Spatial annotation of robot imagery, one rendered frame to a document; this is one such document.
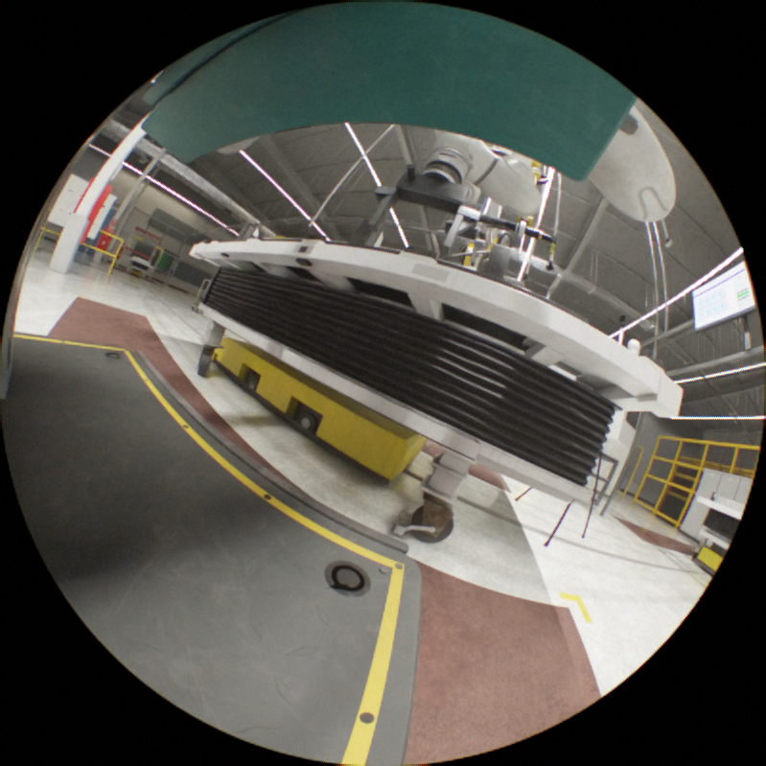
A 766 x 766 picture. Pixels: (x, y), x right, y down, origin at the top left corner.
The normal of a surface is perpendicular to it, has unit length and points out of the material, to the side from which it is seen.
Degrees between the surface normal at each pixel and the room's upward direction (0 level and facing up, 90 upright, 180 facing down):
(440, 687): 0
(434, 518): 90
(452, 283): 90
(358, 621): 0
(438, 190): 90
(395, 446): 90
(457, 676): 0
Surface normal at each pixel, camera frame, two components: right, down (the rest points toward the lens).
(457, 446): -0.32, -0.10
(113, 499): 0.41, -0.91
